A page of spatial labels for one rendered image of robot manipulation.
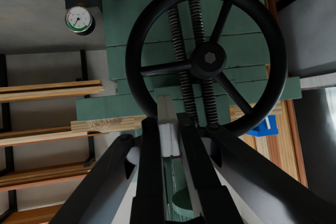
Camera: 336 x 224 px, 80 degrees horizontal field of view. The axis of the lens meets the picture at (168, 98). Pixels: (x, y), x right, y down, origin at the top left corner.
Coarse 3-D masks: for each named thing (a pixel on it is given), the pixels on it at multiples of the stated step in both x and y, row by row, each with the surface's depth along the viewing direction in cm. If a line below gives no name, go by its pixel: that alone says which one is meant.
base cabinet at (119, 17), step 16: (112, 0) 54; (128, 0) 54; (144, 0) 54; (208, 0) 54; (112, 16) 54; (128, 16) 54; (160, 16) 54; (208, 16) 54; (240, 16) 55; (112, 32) 53; (128, 32) 54; (160, 32) 54; (192, 32) 54; (208, 32) 54; (224, 32) 54; (240, 32) 54
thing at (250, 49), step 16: (256, 32) 55; (112, 48) 53; (144, 48) 53; (160, 48) 54; (192, 48) 54; (224, 48) 54; (240, 48) 54; (256, 48) 54; (112, 64) 53; (144, 64) 53; (240, 64) 54; (256, 64) 54; (112, 80) 54
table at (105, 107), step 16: (256, 80) 54; (288, 80) 54; (112, 96) 53; (128, 96) 53; (176, 96) 44; (256, 96) 54; (288, 96) 54; (80, 112) 52; (96, 112) 52; (112, 112) 53; (128, 112) 53
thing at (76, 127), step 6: (234, 108) 69; (240, 114) 69; (126, 120) 68; (132, 120) 68; (72, 126) 67; (78, 126) 67; (84, 126) 68; (120, 126) 68; (126, 126) 68; (72, 132) 67
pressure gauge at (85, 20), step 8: (72, 8) 47; (80, 8) 47; (72, 16) 47; (80, 16) 47; (88, 16) 47; (72, 24) 47; (80, 24) 47; (88, 24) 47; (80, 32) 47; (88, 32) 49
